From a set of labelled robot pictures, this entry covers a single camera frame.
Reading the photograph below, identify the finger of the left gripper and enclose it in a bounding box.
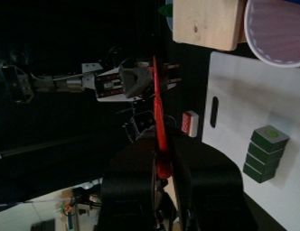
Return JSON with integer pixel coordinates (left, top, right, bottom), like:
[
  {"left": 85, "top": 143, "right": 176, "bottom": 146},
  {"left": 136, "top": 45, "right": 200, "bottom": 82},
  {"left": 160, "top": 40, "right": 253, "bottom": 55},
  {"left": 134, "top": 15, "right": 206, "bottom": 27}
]
[
  {"left": 156, "top": 62, "right": 182, "bottom": 93},
  {"left": 118, "top": 63, "right": 154, "bottom": 98}
]

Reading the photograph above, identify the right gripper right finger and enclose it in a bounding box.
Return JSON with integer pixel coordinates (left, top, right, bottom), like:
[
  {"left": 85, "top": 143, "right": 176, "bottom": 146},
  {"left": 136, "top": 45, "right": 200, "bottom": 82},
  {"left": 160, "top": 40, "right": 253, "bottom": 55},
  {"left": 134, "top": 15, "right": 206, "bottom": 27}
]
[{"left": 169, "top": 133, "right": 259, "bottom": 231}]

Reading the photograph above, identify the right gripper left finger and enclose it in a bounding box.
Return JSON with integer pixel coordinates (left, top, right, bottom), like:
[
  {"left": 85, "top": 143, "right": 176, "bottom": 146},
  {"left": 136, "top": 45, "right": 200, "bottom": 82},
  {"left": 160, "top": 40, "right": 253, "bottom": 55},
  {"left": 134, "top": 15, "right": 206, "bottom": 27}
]
[{"left": 95, "top": 134, "right": 158, "bottom": 231}]

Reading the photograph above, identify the red plastic toy knife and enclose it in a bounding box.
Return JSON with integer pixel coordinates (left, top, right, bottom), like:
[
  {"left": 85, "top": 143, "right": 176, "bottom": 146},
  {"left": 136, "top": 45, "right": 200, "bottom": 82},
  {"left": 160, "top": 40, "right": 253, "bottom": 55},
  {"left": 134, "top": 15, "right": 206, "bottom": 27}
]
[{"left": 150, "top": 55, "right": 174, "bottom": 180}]

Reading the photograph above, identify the small red white block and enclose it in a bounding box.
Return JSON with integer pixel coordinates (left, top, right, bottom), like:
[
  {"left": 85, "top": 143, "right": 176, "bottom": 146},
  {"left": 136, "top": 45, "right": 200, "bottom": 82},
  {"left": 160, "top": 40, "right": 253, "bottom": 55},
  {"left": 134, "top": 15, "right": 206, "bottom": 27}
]
[{"left": 181, "top": 110, "right": 201, "bottom": 138}]

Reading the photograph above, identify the speckled block with green oval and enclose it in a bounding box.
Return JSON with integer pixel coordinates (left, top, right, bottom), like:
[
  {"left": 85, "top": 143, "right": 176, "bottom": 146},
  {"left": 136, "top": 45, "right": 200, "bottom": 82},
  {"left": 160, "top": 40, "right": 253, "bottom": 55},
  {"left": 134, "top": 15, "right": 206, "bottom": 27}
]
[{"left": 242, "top": 125, "right": 292, "bottom": 184}]

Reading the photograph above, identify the wooden box with red front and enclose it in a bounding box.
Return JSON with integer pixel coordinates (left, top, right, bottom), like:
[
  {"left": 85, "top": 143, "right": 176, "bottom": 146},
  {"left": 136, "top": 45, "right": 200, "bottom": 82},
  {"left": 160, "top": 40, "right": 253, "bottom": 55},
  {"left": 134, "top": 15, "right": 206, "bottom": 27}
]
[{"left": 172, "top": 0, "right": 246, "bottom": 51}]

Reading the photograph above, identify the white cutting board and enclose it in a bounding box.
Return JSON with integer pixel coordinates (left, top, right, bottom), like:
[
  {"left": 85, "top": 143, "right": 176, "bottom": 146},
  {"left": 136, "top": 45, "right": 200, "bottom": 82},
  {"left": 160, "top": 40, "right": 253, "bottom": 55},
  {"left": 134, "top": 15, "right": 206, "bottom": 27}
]
[{"left": 201, "top": 51, "right": 300, "bottom": 231}]

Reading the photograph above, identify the green toy leaf vegetable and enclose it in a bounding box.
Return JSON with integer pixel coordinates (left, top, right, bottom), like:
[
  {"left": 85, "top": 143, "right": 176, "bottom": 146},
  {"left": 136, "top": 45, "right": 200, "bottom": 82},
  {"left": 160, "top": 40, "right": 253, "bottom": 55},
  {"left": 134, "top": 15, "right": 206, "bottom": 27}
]
[{"left": 157, "top": 3, "right": 174, "bottom": 18}]

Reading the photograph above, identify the red plastic cup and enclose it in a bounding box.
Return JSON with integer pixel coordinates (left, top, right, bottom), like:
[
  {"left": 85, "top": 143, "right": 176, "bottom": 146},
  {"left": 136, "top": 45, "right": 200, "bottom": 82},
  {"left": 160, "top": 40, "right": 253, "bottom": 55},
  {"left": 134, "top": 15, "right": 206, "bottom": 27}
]
[{"left": 244, "top": 0, "right": 300, "bottom": 69}]

